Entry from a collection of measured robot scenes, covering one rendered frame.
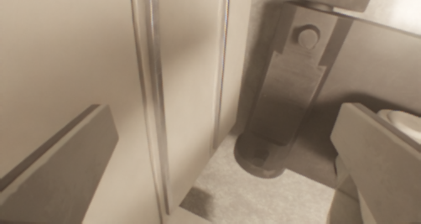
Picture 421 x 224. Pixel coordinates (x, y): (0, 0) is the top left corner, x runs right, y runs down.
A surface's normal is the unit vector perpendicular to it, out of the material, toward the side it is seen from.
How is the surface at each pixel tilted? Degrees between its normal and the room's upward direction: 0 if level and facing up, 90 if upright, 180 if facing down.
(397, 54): 0
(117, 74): 90
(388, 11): 0
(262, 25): 0
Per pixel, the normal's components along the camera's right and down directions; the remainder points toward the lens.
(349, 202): 0.15, -0.83
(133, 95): 0.90, 0.26
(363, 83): -0.43, 0.44
